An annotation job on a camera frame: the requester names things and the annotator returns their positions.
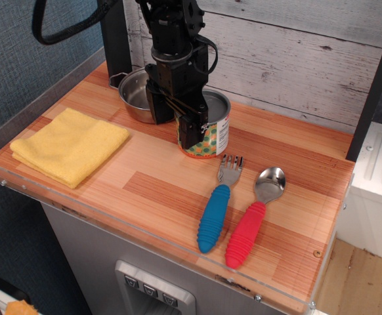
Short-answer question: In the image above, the red handled spoon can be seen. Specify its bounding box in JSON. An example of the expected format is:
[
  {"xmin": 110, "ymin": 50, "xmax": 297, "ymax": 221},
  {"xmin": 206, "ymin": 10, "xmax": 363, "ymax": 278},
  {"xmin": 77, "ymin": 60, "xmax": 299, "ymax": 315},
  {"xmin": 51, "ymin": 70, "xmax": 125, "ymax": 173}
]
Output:
[{"xmin": 225, "ymin": 167, "xmax": 286, "ymax": 269}]

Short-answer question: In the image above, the grey cabinet with dispenser panel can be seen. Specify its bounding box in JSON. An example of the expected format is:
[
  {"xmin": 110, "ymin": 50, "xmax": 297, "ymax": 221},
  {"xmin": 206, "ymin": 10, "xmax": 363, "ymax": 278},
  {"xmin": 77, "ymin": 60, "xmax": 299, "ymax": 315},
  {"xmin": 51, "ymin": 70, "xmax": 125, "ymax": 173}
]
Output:
[{"xmin": 43, "ymin": 203, "xmax": 314, "ymax": 314}]

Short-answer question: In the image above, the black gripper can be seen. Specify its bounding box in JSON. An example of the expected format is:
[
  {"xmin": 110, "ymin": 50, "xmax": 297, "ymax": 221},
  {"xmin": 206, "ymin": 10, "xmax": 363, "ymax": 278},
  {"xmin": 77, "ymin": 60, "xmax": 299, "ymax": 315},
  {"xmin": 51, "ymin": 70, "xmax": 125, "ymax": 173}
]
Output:
[{"xmin": 145, "ymin": 42, "xmax": 209, "ymax": 150}]

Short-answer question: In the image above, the blue handled fork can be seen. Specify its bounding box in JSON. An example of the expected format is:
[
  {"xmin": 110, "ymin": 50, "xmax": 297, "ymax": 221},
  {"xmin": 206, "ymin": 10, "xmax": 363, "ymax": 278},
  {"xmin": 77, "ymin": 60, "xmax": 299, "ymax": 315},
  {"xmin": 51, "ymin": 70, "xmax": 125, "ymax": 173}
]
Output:
[{"xmin": 197, "ymin": 155, "xmax": 244, "ymax": 253}]

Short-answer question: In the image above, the green orange patterned can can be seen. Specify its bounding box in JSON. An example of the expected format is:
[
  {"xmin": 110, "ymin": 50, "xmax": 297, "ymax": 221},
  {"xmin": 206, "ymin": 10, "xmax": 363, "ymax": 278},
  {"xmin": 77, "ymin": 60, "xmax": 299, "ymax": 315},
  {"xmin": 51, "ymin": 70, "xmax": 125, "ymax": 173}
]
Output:
[{"xmin": 178, "ymin": 89, "xmax": 231, "ymax": 159}]

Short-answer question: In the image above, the black vertical post left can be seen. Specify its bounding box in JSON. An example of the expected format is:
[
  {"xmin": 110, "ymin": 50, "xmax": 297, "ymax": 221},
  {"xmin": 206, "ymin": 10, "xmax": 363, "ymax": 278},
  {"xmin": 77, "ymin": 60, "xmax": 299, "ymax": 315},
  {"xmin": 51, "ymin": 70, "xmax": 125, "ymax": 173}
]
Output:
[{"xmin": 100, "ymin": 1, "xmax": 132, "ymax": 87}]

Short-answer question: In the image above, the white toy appliance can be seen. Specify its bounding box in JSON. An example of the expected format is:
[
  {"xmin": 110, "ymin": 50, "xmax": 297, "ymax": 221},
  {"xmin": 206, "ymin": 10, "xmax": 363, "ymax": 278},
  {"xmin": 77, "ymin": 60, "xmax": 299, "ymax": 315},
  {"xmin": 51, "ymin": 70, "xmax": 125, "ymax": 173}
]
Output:
[{"xmin": 336, "ymin": 122, "xmax": 382, "ymax": 257}]

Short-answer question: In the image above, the orange object bottom left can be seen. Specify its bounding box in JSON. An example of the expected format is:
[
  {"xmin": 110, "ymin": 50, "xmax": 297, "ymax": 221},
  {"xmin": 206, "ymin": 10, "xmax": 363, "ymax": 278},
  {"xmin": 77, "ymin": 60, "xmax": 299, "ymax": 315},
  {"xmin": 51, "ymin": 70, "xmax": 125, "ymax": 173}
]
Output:
[{"xmin": 5, "ymin": 300, "xmax": 39, "ymax": 315}]

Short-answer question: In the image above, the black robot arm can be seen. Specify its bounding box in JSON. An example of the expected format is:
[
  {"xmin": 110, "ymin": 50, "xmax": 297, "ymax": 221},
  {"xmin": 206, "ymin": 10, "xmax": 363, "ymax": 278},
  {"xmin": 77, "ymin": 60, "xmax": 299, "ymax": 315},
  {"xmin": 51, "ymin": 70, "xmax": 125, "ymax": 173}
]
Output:
[{"xmin": 139, "ymin": 1, "xmax": 213, "ymax": 150}]

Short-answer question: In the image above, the stainless steel pot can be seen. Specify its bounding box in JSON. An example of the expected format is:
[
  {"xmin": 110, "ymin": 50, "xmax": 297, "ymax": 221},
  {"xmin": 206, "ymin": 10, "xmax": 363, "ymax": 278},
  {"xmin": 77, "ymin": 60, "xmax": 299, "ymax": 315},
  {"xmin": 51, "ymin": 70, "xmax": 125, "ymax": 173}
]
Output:
[{"xmin": 109, "ymin": 68, "xmax": 155, "ymax": 124}]

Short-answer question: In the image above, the yellow folded cloth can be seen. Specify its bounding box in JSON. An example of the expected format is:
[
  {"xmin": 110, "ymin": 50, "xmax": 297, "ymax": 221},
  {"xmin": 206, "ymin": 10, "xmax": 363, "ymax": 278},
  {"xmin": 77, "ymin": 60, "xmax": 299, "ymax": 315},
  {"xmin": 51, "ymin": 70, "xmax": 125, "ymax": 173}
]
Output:
[{"xmin": 10, "ymin": 108, "xmax": 129, "ymax": 189}]

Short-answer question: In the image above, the clear acrylic table guard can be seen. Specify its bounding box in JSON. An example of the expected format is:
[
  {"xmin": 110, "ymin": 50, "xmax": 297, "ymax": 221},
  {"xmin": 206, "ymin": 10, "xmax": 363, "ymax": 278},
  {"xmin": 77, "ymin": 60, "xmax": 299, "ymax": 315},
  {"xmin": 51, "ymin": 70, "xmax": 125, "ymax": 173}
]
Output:
[{"xmin": 0, "ymin": 52, "xmax": 353, "ymax": 304}]

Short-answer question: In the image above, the black braided cable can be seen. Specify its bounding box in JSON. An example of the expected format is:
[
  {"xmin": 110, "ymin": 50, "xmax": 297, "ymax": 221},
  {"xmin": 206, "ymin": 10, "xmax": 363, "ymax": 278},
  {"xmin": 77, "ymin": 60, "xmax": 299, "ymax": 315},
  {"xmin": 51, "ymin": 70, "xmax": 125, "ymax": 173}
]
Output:
[{"xmin": 31, "ymin": 0, "xmax": 119, "ymax": 47}]

